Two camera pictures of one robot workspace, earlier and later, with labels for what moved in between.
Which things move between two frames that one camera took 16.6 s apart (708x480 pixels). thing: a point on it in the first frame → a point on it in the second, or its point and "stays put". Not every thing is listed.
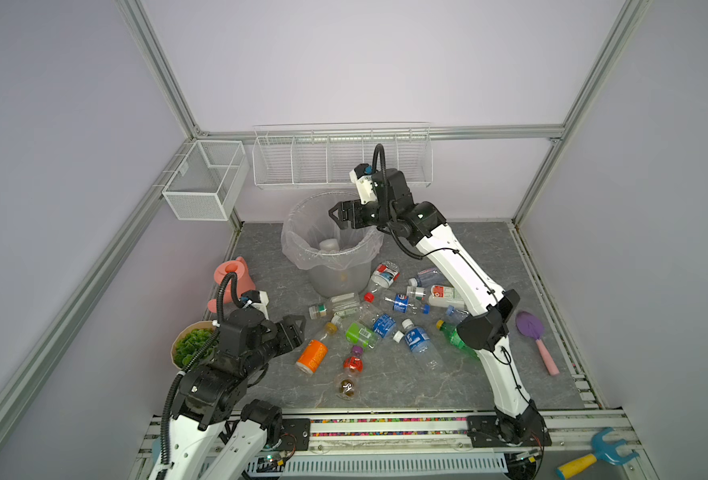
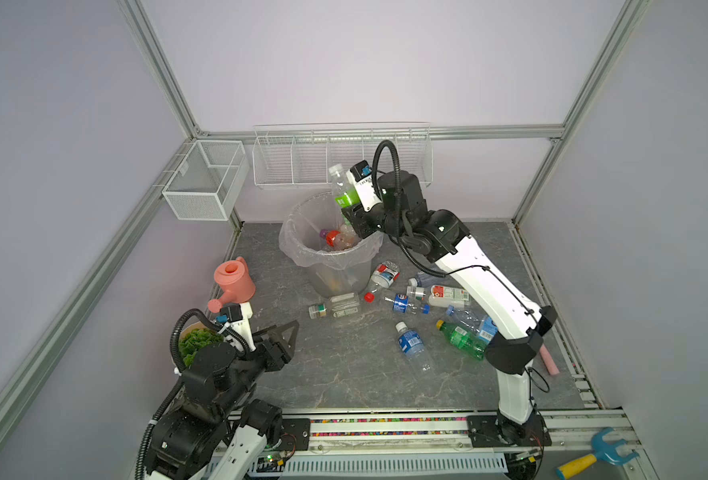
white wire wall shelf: [324, 154] stays put
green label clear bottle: [362, 335] → [345, 194]
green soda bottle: [454, 337] stays put
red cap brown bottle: [353, 367] → [343, 239]
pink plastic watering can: [232, 292] stays put
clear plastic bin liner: [313, 240] stays put
